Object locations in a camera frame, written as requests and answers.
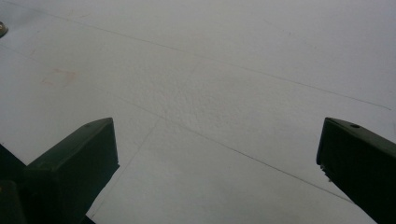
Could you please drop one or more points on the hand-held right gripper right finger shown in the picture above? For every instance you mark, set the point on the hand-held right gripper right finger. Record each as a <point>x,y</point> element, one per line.
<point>361,161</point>

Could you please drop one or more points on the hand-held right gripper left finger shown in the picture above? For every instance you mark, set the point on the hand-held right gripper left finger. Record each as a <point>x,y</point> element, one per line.
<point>71,165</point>

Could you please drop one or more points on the small shiny metal object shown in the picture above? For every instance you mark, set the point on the small shiny metal object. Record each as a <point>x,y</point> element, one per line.
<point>2,29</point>

